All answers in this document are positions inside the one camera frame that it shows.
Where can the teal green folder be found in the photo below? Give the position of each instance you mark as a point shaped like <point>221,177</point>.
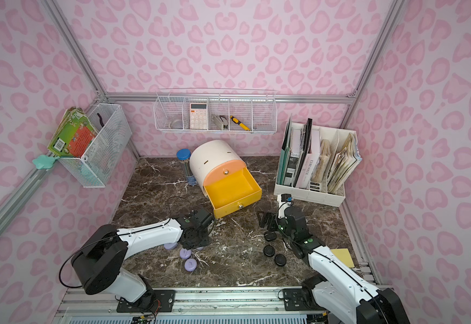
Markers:
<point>283,160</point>

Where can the yellow drawer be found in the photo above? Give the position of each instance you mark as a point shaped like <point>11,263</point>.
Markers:
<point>233,193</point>

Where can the purple earphone case middle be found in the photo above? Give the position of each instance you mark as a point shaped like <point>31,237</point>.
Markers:
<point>185,253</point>

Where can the white wire wall shelf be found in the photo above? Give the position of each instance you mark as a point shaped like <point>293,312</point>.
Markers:
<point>257,109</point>

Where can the black earphone case upper left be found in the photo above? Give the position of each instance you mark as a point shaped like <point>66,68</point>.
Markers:
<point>270,236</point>

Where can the white round drawer cabinet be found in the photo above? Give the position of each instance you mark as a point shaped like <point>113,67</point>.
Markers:
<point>215,150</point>

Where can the grey stapler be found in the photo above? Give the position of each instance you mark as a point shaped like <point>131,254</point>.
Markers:
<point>221,122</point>

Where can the purple earphone case far left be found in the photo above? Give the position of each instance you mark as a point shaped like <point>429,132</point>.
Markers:
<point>170,246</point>

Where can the yellow black utility knife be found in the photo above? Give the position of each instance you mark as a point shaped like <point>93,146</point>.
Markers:
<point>240,123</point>

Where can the blue lid pencil jar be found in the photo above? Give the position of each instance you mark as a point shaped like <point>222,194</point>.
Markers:
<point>184,156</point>

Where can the black binder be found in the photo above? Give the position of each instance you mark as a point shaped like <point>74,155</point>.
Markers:
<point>304,148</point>

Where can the mint green wall hook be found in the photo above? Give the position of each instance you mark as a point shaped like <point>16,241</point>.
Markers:
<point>45,162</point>

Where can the black earphone case lower right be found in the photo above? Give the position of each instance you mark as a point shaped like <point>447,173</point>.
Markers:
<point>280,260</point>

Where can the yellow sticky note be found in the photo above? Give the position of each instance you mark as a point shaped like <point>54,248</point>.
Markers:
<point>344,255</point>

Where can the pink white calculator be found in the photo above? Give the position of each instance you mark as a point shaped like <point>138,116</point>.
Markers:
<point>198,116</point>

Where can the round metal tin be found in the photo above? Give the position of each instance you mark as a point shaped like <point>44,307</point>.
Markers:
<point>176,124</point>

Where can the black earphone case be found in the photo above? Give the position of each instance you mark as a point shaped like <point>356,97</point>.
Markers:
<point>270,236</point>
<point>280,260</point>
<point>268,251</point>

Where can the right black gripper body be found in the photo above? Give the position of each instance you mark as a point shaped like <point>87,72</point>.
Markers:
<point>271,219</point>

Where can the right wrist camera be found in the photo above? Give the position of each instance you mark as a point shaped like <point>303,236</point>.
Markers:
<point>284,201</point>

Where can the green red booklet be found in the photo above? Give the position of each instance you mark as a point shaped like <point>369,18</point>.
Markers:
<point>74,134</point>

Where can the stack of magazines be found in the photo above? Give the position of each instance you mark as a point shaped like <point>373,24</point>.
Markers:
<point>335,165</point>

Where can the white pink book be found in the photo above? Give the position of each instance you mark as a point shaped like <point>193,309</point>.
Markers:
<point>310,161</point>

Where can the white mesh wall basket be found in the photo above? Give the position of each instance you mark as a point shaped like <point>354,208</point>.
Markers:
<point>95,167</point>

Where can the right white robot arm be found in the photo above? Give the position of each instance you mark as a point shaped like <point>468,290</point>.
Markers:
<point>335,287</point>

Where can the purple earphone case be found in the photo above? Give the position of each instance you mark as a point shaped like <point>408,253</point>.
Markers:
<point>170,246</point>
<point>190,264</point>
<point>185,253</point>

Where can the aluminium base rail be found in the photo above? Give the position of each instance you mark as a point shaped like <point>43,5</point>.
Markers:
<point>229,305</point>

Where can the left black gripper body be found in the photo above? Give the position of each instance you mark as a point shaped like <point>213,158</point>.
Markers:
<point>204,221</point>

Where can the purple earphone case bottom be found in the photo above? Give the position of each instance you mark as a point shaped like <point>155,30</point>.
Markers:
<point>190,264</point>

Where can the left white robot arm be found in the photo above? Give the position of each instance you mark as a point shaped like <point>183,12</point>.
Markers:
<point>99,262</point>

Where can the orange top drawer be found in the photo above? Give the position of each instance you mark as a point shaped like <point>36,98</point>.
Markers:
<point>218,171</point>

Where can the white file organizer box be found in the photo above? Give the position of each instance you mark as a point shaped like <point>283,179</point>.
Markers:
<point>334,200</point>

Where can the black earphone case lower left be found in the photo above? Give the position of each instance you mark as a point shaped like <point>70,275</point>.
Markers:
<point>268,251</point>

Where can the black item in basket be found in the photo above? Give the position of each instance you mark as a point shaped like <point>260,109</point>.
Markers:
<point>101,122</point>

